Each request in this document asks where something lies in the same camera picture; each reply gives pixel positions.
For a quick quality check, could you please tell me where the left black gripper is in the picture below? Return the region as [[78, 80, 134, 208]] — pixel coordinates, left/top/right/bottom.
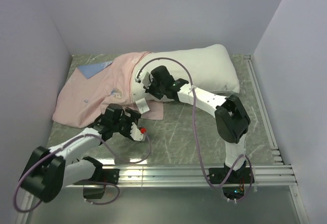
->
[[112, 107, 141, 138]]

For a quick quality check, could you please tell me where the white pillow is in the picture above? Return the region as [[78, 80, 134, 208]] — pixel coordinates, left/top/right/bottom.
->
[[131, 44, 240, 115]]

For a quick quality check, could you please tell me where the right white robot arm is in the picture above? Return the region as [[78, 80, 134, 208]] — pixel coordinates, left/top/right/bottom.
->
[[139, 65, 250, 183]]

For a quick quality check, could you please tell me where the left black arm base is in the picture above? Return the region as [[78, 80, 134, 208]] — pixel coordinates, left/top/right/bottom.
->
[[82, 168, 121, 205]]

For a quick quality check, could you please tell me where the pink cartoon pillowcase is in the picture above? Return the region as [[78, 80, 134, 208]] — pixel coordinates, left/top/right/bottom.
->
[[52, 52, 149, 128]]

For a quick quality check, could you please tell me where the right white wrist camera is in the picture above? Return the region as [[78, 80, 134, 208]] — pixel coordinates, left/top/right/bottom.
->
[[134, 69, 151, 88]]

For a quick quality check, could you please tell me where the side aluminium rail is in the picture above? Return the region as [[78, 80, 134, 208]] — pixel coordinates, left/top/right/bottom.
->
[[244, 55, 285, 165]]

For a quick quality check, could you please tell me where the aluminium mounting rail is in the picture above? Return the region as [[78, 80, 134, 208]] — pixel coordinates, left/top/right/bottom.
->
[[63, 164, 298, 189]]

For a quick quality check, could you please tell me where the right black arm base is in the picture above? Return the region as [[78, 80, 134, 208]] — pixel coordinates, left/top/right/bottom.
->
[[207, 164, 254, 204]]

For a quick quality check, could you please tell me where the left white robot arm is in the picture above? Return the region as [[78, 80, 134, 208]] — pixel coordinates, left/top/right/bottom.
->
[[19, 104, 146, 203]]

